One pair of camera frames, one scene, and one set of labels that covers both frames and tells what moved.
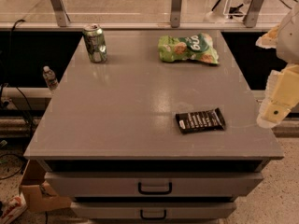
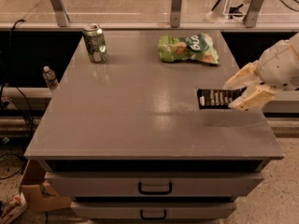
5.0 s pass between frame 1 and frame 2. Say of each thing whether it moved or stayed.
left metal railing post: stayed
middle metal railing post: stayed
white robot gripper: moved
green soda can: stayed
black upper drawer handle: stayed
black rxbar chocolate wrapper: moved
